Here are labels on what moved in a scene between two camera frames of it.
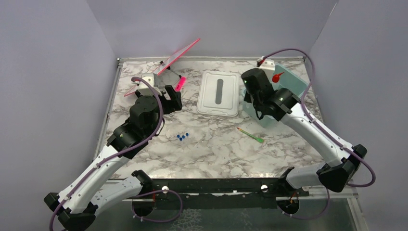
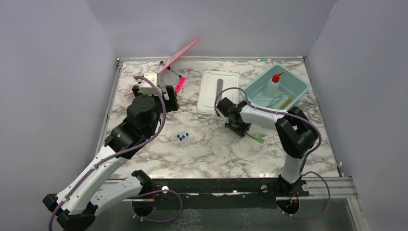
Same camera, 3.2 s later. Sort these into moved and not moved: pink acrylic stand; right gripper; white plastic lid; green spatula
Moved: right gripper
Not moved: white plastic lid; pink acrylic stand; green spatula
